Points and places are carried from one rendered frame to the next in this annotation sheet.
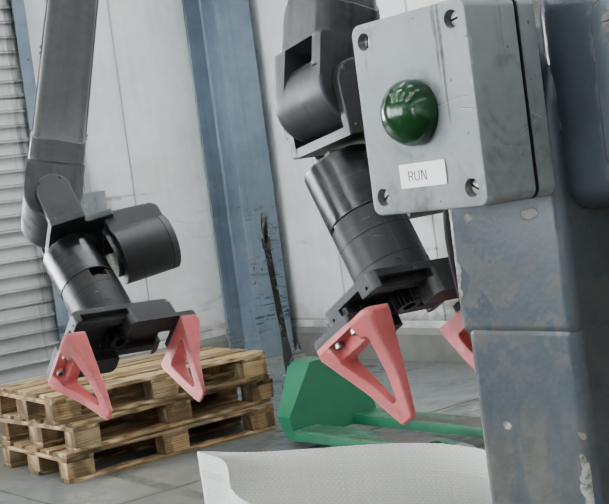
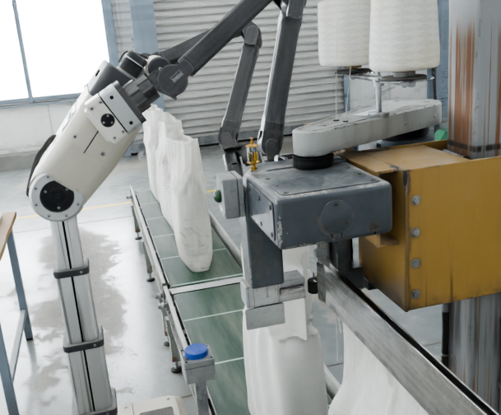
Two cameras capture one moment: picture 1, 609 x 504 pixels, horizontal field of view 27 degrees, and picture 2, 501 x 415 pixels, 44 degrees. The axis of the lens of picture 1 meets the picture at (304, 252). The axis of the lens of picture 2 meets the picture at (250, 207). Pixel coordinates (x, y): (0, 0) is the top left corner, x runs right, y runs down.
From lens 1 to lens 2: 0.98 m
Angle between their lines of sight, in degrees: 27
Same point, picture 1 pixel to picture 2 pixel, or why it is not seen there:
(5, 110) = not seen: outside the picture
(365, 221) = not seen: hidden behind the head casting
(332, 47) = (266, 135)
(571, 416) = (248, 258)
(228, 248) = not seen: hidden behind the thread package
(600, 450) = (253, 267)
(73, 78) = (238, 99)
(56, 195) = (226, 139)
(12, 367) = (321, 110)
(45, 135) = (227, 118)
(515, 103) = (234, 199)
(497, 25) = (231, 184)
